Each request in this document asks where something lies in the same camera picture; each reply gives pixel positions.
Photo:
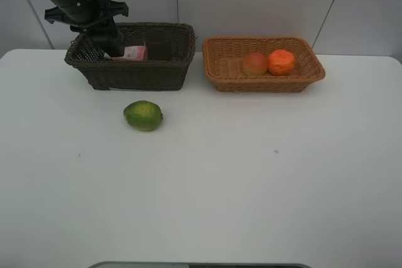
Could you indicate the dark brown wicker basket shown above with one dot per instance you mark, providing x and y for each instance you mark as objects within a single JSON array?
[{"x": 102, "y": 74}]

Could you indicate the pink lotion bottle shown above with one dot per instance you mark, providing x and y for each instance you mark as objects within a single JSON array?
[{"x": 132, "y": 54}]

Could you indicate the translucent purple plastic cup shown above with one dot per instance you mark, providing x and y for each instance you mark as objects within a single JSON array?
[{"x": 158, "y": 44}]

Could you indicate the green lime fruit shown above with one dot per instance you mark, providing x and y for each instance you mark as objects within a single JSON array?
[{"x": 143, "y": 115}]

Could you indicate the orange tangerine fruit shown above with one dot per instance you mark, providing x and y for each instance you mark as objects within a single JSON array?
[{"x": 281, "y": 62}]

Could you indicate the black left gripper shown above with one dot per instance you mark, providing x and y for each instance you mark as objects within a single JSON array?
[{"x": 87, "y": 16}]

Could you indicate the red yellow peach fruit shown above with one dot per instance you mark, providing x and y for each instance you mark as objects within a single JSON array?
[{"x": 255, "y": 64}]

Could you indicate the light brown wicker basket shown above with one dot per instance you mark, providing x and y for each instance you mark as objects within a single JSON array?
[{"x": 223, "y": 57}]

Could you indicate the black pump bottle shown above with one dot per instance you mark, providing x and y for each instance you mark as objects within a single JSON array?
[{"x": 108, "y": 37}]

